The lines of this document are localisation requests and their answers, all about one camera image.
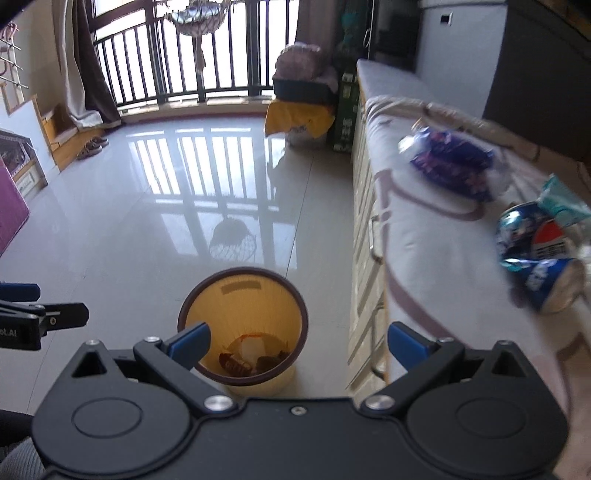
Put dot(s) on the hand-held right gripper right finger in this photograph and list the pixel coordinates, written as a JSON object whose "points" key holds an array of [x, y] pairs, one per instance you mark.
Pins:
{"points": [[408, 346]]}

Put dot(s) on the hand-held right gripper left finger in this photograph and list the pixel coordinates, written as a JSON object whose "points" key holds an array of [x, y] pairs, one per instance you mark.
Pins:
{"points": [[189, 344]]}

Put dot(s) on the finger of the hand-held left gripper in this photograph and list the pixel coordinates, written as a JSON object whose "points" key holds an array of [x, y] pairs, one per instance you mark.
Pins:
{"points": [[64, 316], [18, 291]]}

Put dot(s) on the white tissue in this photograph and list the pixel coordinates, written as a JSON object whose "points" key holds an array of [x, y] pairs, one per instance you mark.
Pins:
{"points": [[253, 348]]}

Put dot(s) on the yellow plastic trash bin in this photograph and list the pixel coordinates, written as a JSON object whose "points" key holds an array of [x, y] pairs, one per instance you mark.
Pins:
{"points": [[244, 304]]}

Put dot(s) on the teal tissue packet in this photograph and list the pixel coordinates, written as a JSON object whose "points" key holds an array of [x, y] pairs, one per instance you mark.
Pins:
{"points": [[563, 201]]}

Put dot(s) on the printed beige blanket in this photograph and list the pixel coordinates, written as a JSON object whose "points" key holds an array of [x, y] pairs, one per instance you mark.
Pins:
{"points": [[438, 277]]}

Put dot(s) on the cream drawer cabinet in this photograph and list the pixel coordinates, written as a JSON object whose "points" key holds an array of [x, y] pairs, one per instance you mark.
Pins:
{"points": [[367, 277]]}

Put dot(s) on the magenta board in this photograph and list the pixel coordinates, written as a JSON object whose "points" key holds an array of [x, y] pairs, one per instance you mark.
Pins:
{"points": [[11, 207]]}

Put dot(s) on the person's grey clothing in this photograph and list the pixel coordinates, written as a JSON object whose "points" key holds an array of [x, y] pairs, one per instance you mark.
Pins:
{"points": [[18, 457]]}

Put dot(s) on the crushed blue can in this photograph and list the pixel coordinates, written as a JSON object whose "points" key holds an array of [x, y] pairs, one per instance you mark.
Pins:
{"points": [[547, 284], [526, 233]]}

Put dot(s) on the wooden step shelf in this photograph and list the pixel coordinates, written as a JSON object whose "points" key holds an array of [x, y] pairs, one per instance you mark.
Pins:
{"points": [[60, 134]]}

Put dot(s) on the purple snack packet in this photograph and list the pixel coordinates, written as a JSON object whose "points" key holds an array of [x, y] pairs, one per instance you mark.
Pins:
{"points": [[452, 161]]}

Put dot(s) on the beige and brown curtain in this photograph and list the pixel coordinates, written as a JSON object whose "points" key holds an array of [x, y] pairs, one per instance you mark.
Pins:
{"points": [[85, 69]]}

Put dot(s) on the green cardboard box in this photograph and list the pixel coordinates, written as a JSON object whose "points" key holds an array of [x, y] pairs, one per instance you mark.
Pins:
{"points": [[344, 115]]}

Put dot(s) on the yellow cloth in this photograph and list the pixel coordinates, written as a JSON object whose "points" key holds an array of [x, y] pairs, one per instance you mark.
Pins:
{"points": [[295, 115]]}

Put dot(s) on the black window railing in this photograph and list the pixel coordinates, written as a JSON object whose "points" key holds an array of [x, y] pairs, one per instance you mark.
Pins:
{"points": [[184, 87]]}

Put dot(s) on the grey seat cushion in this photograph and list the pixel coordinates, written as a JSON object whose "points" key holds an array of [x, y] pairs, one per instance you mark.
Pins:
{"points": [[406, 81]]}

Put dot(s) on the grey storage box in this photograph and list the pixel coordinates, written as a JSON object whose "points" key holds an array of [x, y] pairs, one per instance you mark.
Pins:
{"points": [[466, 46]]}

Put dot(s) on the green patterned bag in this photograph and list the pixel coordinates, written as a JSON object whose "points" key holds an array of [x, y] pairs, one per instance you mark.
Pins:
{"points": [[355, 23]]}

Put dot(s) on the wall coat rack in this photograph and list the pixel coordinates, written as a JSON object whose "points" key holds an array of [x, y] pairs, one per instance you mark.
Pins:
{"points": [[11, 55]]}

